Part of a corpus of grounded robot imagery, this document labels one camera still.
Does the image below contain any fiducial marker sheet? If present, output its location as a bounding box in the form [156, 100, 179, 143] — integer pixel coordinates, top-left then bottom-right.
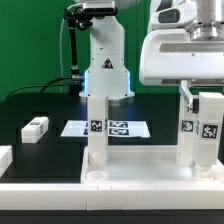
[61, 120, 151, 138]

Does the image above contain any white desk top tray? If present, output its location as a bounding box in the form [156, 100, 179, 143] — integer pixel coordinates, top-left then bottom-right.
[81, 145, 224, 188]

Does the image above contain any white left fence block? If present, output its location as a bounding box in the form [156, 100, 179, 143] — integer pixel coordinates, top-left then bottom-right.
[0, 146, 13, 178]

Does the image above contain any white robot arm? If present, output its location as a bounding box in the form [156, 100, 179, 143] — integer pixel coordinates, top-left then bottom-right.
[74, 0, 224, 113]

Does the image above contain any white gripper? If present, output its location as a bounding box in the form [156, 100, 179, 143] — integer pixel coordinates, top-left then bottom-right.
[139, 3, 224, 113]

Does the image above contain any black cable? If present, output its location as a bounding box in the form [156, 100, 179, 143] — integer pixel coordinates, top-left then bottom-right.
[5, 77, 83, 99]

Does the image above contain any white front fence rail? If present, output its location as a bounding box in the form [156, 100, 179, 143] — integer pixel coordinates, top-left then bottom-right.
[0, 181, 224, 211]

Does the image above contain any black camera on stand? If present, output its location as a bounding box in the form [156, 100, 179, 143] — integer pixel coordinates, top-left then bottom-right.
[61, 0, 118, 96]

